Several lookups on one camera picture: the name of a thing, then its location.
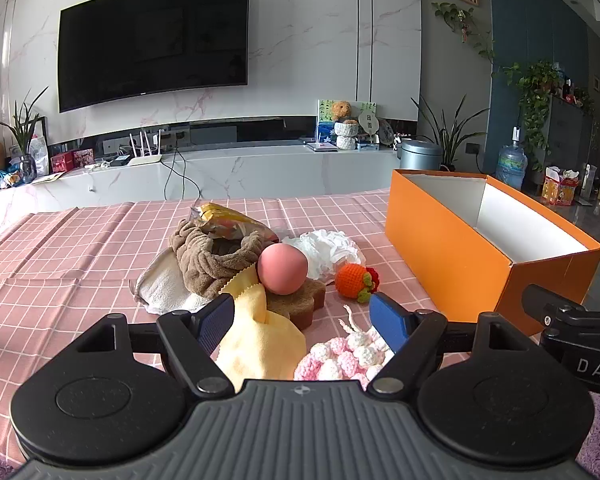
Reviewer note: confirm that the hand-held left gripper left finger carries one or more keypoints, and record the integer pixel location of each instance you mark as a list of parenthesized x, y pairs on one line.
[(215, 322)]

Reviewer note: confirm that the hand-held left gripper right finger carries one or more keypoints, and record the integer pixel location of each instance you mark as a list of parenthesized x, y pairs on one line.
[(387, 322)]

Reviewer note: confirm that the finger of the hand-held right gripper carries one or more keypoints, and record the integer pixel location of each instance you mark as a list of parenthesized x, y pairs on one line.
[(545, 302)]

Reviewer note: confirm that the orange crochet fruit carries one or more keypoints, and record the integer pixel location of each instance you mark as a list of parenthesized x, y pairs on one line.
[(350, 280)]

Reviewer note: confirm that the yellow cleaning cloth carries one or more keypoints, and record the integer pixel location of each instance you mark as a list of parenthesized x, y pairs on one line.
[(265, 350)]

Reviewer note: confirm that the brown fluffy towel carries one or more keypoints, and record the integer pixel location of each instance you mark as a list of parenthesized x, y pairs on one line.
[(205, 265)]

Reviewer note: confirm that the white bath mitt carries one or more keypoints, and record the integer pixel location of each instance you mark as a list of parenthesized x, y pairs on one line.
[(165, 285)]

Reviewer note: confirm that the pink white crochet piece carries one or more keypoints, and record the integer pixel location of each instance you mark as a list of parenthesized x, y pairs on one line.
[(330, 360)]

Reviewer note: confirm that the orange cardboard box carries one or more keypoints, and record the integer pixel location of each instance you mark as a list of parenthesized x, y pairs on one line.
[(445, 260)]

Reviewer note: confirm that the pink foam ball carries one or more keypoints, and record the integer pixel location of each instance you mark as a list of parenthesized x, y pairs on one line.
[(282, 270)]

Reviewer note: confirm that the brown sponge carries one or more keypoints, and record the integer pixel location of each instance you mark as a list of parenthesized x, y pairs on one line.
[(302, 305)]

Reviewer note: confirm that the white pleated cloth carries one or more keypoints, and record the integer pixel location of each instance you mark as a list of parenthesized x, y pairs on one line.
[(330, 250)]

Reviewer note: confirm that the yellow white soft packet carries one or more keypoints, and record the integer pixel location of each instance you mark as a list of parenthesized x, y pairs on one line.
[(225, 222)]

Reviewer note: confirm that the red gift bag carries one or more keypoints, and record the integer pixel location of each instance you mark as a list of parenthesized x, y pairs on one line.
[(560, 190)]

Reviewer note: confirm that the blue water bottle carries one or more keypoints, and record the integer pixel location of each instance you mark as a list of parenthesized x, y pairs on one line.
[(511, 165)]

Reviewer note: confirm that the dark grey cabinet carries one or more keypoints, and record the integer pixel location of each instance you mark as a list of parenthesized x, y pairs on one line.
[(570, 135)]

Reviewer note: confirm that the pink checked tablecloth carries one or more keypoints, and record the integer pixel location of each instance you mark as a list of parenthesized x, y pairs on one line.
[(80, 260)]

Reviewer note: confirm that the white marble television console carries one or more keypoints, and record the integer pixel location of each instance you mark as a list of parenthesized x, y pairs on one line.
[(280, 170)]

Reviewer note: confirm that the grey blue trash can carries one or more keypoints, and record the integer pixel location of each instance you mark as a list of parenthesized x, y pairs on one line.
[(420, 157)]

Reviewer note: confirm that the white router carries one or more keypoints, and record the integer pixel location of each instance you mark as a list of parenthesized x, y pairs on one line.
[(145, 159)]

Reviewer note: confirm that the decorative plate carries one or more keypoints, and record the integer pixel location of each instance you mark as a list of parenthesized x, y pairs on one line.
[(386, 132)]

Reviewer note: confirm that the potted grass plant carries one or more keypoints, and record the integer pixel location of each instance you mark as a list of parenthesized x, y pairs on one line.
[(447, 135)]

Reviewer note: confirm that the potted pothos plant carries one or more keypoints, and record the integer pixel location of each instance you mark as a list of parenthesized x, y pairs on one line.
[(535, 90)]

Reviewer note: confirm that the green blue painting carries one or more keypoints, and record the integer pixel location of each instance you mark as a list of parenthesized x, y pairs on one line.
[(325, 125)]

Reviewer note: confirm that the brown teddy bear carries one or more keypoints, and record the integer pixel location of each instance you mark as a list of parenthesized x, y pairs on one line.
[(341, 111)]

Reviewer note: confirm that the plant in glass vase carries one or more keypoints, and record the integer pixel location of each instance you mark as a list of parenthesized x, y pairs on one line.
[(26, 130)]

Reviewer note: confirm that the hanging vine plant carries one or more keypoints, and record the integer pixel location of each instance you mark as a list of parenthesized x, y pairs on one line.
[(462, 20)]

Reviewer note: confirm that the black picture frame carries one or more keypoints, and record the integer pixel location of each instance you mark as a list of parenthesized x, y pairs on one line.
[(43, 130)]

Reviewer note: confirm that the black wall television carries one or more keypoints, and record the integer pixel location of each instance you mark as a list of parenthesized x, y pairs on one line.
[(150, 45)]

